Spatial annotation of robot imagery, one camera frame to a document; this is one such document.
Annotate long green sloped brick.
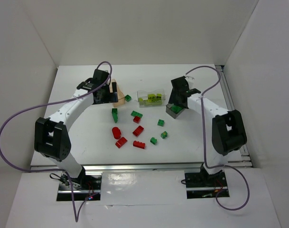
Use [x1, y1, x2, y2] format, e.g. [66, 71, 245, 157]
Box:
[112, 108, 118, 123]

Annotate smoky grey container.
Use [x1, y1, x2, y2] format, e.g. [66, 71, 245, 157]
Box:
[166, 104, 184, 119]

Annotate clear plastic container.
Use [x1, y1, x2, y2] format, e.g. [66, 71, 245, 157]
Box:
[137, 89, 166, 107]

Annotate long lime brick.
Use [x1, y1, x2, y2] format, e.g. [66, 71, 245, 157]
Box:
[148, 94, 156, 100]

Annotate green yellow printed brick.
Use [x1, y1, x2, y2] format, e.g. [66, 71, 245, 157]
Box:
[160, 131, 168, 139]

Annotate small green brick bottom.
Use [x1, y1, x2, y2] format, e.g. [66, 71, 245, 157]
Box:
[150, 137, 158, 145]

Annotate small green brick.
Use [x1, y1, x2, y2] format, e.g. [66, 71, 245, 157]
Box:
[150, 137, 158, 145]
[125, 95, 131, 102]

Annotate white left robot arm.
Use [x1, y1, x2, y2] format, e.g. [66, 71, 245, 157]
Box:
[34, 69, 118, 179]

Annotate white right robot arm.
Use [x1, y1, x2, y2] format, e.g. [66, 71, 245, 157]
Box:
[166, 76, 247, 175]

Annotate small green brick near orange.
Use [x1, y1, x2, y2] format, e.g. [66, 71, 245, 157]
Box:
[125, 95, 131, 102]

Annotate red rounded brick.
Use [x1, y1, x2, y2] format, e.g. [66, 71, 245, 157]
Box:
[112, 127, 121, 140]

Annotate small red brick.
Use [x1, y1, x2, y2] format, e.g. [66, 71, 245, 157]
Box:
[133, 116, 141, 124]

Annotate red square brick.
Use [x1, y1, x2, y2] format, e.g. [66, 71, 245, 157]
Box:
[132, 125, 144, 137]

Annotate red sloped brick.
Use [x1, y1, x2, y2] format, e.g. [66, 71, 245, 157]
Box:
[115, 137, 128, 148]

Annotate red long flat brick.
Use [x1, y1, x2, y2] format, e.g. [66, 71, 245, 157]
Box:
[132, 141, 146, 149]

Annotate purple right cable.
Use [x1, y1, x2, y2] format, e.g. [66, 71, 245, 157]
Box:
[185, 66, 250, 210]

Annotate purple cable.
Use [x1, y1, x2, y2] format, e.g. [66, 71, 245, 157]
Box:
[185, 66, 250, 210]
[0, 61, 112, 222]

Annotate aluminium rail right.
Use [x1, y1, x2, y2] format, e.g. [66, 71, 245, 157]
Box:
[215, 64, 254, 168]

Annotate aluminium rail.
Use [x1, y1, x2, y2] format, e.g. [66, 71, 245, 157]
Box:
[31, 161, 252, 171]
[215, 64, 254, 168]

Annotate aluminium rail front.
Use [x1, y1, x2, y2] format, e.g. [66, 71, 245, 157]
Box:
[31, 161, 252, 171]

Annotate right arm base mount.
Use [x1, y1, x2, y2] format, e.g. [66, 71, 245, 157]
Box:
[180, 165, 230, 199]

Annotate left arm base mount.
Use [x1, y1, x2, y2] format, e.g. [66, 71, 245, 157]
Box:
[49, 173, 102, 202]

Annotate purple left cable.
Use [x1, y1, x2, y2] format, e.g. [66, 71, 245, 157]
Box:
[0, 61, 112, 222]

